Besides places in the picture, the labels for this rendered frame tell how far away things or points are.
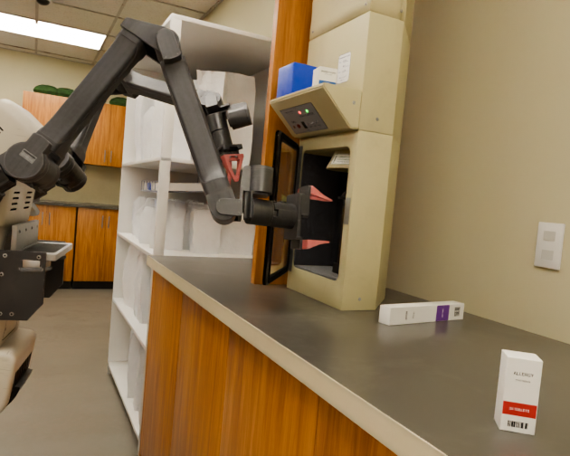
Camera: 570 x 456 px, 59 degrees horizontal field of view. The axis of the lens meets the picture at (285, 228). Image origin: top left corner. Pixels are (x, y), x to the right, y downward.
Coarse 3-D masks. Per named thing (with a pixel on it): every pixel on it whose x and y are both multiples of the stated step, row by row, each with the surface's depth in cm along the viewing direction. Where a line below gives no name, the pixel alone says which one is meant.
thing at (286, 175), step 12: (276, 132) 127; (276, 144) 127; (276, 156) 127; (288, 156) 142; (288, 168) 143; (276, 180) 130; (288, 180) 145; (288, 192) 147; (276, 228) 136; (276, 240) 137; (288, 240) 154; (276, 252) 139; (264, 264) 128; (276, 264) 140; (264, 276) 128
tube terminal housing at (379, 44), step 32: (352, 32) 134; (384, 32) 130; (320, 64) 149; (352, 64) 133; (384, 64) 131; (384, 96) 132; (384, 128) 133; (352, 160) 131; (384, 160) 134; (352, 192) 130; (384, 192) 134; (352, 224) 131; (384, 224) 136; (352, 256) 132; (384, 256) 143; (320, 288) 141; (352, 288) 133; (384, 288) 151
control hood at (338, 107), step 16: (288, 96) 141; (304, 96) 134; (320, 96) 128; (336, 96) 125; (352, 96) 127; (320, 112) 133; (336, 112) 128; (352, 112) 128; (288, 128) 155; (336, 128) 134; (352, 128) 129
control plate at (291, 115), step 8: (304, 104) 137; (312, 104) 133; (280, 112) 150; (288, 112) 147; (296, 112) 143; (304, 112) 140; (312, 112) 136; (288, 120) 151; (296, 120) 147; (304, 120) 143; (312, 120) 140; (320, 120) 136; (296, 128) 150; (304, 128) 147; (312, 128) 143; (320, 128) 139
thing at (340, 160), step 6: (336, 150) 145; (342, 150) 142; (348, 150) 141; (336, 156) 143; (342, 156) 141; (348, 156) 140; (330, 162) 144; (336, 162) 141; (342, 162) 140; (348, 162) 139; (330, 168) 150; (336, 168) 153; (342, 168) 154
